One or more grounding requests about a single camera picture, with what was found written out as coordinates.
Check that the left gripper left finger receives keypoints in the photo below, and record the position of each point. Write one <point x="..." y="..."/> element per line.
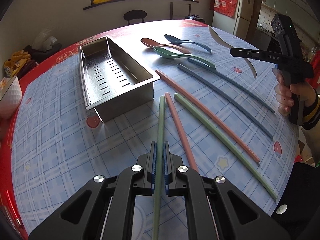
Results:
<point x="145" y="184"/>

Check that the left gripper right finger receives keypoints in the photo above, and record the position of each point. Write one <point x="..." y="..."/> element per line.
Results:
<point x="172" y="183"/>

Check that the green chopstick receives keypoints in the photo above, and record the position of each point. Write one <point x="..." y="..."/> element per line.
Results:
<point x="159" y="169"/>
<point x="244" y="166"/>

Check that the pink chopstick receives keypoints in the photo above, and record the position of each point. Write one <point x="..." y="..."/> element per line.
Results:
<point x="181" y="132"/>
<point x="206" y="110"/>

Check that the white spoon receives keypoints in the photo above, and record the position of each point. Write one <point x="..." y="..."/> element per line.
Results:
<point x="221" y="42"/>

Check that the blue chopstick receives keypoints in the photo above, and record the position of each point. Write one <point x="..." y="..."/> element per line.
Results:
<point x="246" y="108"/>
<point x="203" y="65"/>

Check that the blue spoon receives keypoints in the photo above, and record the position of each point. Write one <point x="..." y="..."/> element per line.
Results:
<point x="175" y="40"/>

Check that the striped sleeve right forearm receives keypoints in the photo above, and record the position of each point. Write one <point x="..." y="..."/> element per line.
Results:
<point x="311" y="114"/>

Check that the person's right hand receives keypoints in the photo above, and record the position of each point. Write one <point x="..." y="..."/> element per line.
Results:
<point x="284" y="94"/>

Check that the white refrigerator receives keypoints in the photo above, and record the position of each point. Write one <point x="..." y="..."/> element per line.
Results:
<point x="239" y="24"/>

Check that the steel utensil tray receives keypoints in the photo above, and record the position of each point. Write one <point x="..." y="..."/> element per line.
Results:
<point x="112" y="81"/>

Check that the green spoon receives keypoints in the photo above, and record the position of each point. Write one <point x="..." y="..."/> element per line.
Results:
<point x="170" y="55"/>

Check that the pink spoon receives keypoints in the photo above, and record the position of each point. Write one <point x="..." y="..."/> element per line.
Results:
<point x="152" y="43"/>

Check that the black round chair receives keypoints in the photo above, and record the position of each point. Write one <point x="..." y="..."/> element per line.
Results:
<point x="134" y="15"/>

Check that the white textured bowl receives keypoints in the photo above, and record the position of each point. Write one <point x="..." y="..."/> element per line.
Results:
<point x="11" y="96"/>

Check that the white plastic bag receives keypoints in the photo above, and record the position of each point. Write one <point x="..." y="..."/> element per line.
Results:
<point x="44" y="40"/>

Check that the yellow clothes pile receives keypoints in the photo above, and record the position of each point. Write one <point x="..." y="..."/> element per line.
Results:
<point x="13" y="65"/>

